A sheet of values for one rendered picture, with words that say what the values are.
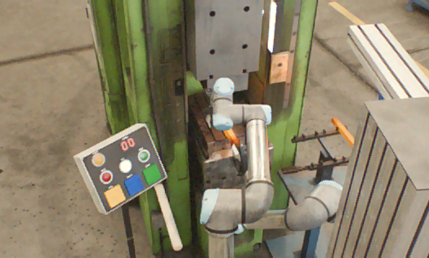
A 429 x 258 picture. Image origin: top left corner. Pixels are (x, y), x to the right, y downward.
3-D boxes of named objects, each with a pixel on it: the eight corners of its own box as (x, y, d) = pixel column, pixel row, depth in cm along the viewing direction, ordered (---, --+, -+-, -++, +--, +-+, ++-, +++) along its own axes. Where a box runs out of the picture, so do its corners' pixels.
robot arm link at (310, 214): (317, 240, 185) (234, 238, 223) (332, 222, 191) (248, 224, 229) (303, 214, 182) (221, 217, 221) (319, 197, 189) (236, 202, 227)
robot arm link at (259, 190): (280, 215, 160) (270, 97, 189) (246, 214, 160) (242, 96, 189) (276, 230, 169) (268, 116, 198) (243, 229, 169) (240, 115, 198)
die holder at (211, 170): (268, 205, 286) (274, 147, 258) (204, 220, 278) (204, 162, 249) (235, 143, 327) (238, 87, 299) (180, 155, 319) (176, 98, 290)
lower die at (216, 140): (244, 145, 259) (244, 132, 253) (207, 153, 254) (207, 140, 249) (219, 99, 290) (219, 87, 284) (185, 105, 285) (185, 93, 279)
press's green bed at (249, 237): (262, 254, 317) (267, 204, 287) (206, 269, 308) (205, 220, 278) (233, 193, 357) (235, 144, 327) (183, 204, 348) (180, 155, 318)
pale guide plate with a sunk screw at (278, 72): (286, 81, 256) (289, 52, 246) (270, 84, 254) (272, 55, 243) (284, 78, 258) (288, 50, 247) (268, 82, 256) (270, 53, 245)
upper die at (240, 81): (248, 89, 236) (248, 72, 230) (207, 96, 231) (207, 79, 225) (220, 46, 267) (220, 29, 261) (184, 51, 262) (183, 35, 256)
